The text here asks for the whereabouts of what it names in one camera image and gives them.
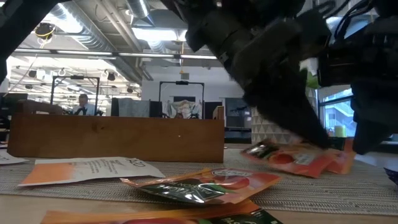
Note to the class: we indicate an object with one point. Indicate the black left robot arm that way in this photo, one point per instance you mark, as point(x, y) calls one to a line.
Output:
point(18, 25)

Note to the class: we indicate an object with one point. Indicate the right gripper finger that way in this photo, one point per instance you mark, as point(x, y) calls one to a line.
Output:
point(376, 118)

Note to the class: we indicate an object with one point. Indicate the grey square wall speaker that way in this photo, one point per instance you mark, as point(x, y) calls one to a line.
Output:
point(185, 76)

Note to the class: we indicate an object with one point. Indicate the white sheet backdrop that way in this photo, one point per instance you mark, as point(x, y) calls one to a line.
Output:
point(183, 109)

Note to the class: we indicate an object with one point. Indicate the dark monitor screen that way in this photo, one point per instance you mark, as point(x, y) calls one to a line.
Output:
point(14, 99)
point(237, 112)

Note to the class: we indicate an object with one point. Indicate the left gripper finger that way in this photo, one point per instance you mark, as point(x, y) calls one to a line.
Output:
point(289, 109)

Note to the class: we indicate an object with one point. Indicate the large glass window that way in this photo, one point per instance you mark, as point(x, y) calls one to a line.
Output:
point(339, 115)

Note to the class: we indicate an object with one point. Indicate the succulent in triangle-patterned pot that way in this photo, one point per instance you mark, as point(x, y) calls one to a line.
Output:
point(267, 130)

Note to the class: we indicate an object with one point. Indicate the black metal gantry frame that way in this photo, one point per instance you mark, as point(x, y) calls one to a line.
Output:
point(182, 82)
point(76, 77)

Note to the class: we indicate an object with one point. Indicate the long linear ceiling light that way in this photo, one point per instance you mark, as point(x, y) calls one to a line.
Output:
point(93, 53)

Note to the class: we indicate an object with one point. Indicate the bright ceiling light panel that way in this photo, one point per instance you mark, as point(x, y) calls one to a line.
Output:
point(155, 34)

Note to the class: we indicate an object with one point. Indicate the grey woven placemat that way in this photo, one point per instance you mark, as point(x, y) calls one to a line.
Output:
point(311, 193)

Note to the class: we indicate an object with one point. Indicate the yellow-green cylinder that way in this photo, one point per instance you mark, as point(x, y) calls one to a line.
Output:
point(339, 131)

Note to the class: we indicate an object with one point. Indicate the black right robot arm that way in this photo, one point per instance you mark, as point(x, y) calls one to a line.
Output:
point(388, 6)

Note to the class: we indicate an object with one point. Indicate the red peach tea packet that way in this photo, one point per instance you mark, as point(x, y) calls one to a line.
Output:
point(342, 163)
point(289, 160)
point(217, 183)
point(155, 214)

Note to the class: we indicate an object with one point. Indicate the person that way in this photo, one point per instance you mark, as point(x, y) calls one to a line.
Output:
point(83, 104)

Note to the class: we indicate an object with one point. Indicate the large silver ventilation duct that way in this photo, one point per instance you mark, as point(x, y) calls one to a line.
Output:
point(81, 28)

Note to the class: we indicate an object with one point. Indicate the grey partition panel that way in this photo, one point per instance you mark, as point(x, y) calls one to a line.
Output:
point(133, 107)

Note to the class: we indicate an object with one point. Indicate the wooden tea organiser box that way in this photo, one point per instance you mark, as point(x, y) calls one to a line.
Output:
point(115, 140)

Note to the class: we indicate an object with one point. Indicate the white orange Tazo tea packet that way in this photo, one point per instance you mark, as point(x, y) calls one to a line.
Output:
point(9, 158)
point(93, 169)

